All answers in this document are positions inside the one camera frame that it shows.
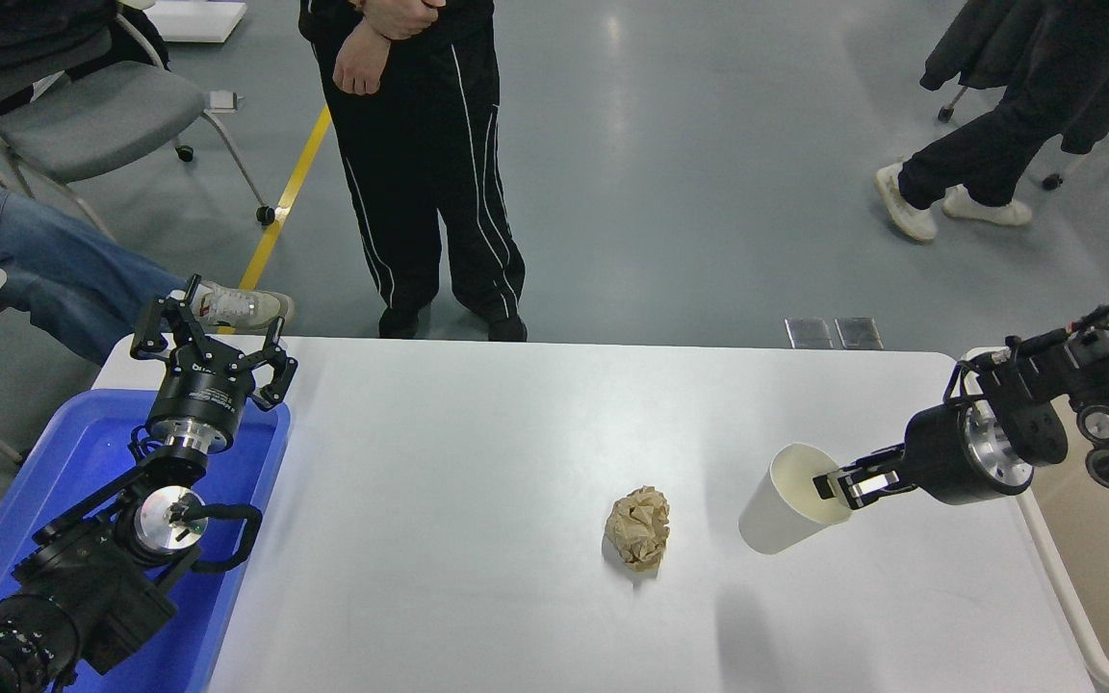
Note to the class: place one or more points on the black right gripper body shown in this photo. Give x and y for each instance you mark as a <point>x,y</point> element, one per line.
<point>935,457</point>

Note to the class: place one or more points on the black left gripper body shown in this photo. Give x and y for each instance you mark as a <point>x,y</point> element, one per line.
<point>200,395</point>

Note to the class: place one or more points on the white paper cup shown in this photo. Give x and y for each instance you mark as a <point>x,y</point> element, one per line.
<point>776,510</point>

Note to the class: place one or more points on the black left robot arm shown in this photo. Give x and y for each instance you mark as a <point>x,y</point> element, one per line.
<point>83,587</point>

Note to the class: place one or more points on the person's hand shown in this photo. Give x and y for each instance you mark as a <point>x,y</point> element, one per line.
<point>407,14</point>
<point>359,64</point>

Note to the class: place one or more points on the metal floor outlet plate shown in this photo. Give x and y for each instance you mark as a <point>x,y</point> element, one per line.
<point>859,333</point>
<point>809,333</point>

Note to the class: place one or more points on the blue plastic tray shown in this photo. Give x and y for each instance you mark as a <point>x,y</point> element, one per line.
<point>64,443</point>

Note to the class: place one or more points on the seated person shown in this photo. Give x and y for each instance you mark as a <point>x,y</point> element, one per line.
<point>35,260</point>

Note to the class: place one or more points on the grey office chair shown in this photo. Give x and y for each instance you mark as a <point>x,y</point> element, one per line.
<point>92,120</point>

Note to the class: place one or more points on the standing person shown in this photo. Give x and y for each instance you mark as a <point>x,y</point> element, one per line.
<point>425,192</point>

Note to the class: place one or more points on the crumpled tan paper ball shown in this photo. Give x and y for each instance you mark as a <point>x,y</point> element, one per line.
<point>638,527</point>

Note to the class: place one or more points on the small white floor object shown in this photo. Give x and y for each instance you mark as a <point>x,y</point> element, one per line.
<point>223,100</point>

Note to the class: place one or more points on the wheeled chair under coat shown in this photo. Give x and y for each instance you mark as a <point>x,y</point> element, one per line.
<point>1052,180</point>

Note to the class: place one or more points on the walking person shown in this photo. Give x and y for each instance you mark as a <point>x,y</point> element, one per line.
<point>997,144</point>

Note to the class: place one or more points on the white flat board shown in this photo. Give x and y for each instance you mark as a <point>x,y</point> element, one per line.
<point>193,19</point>

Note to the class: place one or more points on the dark jacket on grey chair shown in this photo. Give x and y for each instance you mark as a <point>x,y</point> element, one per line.
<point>15,29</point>

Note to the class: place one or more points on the dark hanging coat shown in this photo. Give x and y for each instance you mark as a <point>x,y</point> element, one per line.
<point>973,43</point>

